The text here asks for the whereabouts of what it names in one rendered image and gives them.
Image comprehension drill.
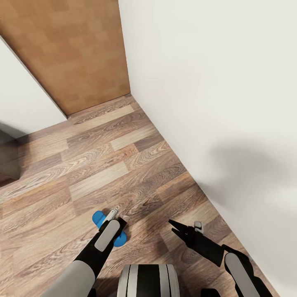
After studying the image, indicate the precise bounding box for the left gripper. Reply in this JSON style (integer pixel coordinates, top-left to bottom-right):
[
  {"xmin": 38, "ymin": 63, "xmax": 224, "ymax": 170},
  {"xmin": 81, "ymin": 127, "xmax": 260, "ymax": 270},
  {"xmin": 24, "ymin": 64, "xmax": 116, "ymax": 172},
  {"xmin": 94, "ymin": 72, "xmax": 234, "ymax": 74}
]
[{"xmin": 117, "ymin": 217, "xmax": 127, "ymax": 236}]

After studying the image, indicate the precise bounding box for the robot trunk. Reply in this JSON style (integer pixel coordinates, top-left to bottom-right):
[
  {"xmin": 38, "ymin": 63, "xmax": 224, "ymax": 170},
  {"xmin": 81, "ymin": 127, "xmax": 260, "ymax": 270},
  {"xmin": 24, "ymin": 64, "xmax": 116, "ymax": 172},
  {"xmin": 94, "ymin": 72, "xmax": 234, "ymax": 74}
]
[{"xmin": 117, "ymin": 264, "xmax": 180, "ymax": 297}]

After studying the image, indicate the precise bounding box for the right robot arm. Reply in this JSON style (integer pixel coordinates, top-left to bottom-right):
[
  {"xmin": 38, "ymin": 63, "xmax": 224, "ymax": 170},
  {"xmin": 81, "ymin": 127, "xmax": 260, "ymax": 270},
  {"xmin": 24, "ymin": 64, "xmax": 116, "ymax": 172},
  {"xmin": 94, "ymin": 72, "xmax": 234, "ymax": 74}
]
[{"xmin": 169, "ymin": 220, "xmax": 273, "ymax": 297}]

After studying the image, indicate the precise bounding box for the sandal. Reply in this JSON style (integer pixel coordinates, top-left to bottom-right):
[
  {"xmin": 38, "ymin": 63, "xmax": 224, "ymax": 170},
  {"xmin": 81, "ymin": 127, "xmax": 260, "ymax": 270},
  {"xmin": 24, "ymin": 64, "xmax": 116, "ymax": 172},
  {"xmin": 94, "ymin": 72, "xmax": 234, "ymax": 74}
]
[{"xmin": 92, "ymin": 211, "xmax": 127, "ymax": 247}]

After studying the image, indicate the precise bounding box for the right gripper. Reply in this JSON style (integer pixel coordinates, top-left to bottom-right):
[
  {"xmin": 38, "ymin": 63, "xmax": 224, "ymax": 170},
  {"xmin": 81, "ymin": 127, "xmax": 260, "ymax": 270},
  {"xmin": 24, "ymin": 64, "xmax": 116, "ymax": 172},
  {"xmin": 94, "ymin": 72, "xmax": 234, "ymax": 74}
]
[{"xmin": 169, "ymin": 220, "xmax": 212, "ymax": 259}]

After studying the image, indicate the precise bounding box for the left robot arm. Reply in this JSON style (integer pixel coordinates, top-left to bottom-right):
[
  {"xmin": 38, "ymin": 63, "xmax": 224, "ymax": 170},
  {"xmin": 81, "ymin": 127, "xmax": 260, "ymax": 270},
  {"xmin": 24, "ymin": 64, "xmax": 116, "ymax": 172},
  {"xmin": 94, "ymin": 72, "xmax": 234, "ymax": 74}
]
[{"xmin": 39, "ymin": 208, "xmax": 127, "ymax": 297}]

